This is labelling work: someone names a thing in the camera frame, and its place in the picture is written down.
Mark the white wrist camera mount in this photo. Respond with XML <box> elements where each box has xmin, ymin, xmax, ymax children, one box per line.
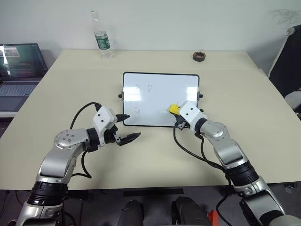
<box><xmin>92</xmin><ymin>106</ymin><xmax>118</xmax><ymax>148</ymax></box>
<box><xmin>179</xmin><ymin>101</ymin><xmax>209</xmax><ymax>130</ymax></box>

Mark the black-framed whiteboard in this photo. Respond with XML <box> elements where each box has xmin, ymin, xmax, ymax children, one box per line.
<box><xmin>117</xmin><ymin>72</ymin><xmax>204</xmax><ymax>129</ymax></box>

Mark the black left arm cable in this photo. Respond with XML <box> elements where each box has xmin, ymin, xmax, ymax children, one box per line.
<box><xmin>70</xmin><ymin>102</ymin><xmax>102</xmax><ymax>179</ymax></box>

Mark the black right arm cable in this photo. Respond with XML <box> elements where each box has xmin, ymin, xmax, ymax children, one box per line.
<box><xmin>173</xmin><ymin>126</ymin><xmax>234</xmax><ymax>226</ymax></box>

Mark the dark rounded shape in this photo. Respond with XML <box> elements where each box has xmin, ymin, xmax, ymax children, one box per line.
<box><xmin>171</xmin><ymin>196</ymin><xmax>210</xmax><ymax>226</ymax></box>
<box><xmin>117</xmin><ymin>199</ymin><xmax>145</xmax><ymax>226</ymax></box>

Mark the yellow eraser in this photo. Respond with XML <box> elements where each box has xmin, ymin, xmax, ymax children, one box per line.
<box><xmin>169</xmin><ymin>103</ymin><xmax>181</xmax><ymax>115</ymax></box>

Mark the black office chair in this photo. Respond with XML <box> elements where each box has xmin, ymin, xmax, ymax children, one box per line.
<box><xmin>267</xmin><ymin>24</ymin><xmax>301</xmax><ymax>114</ymax></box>

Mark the clear plastic bottle green label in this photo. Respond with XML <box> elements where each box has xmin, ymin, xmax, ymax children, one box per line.
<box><xmin>90</xmin><ymin>10</ymin><xmax>116</xmax><ymax>62</ymax></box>

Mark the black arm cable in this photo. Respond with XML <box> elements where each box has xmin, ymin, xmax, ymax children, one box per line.
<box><xmin>173</xmin><ymin>126</ymin><xmax>234</xmax><ymax>226</ymax></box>
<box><xmin>70</xmin><ymin>102</ymin><xmax>102</xmax><ymax>179</ymax></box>

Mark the orange object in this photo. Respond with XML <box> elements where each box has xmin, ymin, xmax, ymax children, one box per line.
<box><xmin>206</xmin><ymin>209</ymin><xmax>219</xmax><ymax>226</ymax></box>

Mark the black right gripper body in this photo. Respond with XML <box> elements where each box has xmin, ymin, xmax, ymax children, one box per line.
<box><xmin>174</xmin><ymin>114</ymin><xmax>189</xmax><ymax>131</ymax></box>

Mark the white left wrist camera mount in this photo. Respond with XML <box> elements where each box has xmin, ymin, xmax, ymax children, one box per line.
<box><xmin>92</xmin><ymin>106</ymin><xmax>118</xmax><ymax>148</ymax></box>

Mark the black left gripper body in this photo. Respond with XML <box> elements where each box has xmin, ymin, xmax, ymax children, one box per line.
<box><xmin>103</xmin><ymin>124</ymin><xmax>119</xmax><ymax>145</ymax></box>

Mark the grey open laptop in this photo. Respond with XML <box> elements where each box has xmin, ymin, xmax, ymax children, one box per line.
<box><xmin>0</xmin><ymin>43</ymin><xmax>49</xmax><ymax>113</ymax></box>

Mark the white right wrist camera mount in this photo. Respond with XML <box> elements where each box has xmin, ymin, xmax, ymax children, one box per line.
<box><xmin>179</xmin><ymin>101</ymin><xmax>209</xmax><ymax>130</ymax></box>

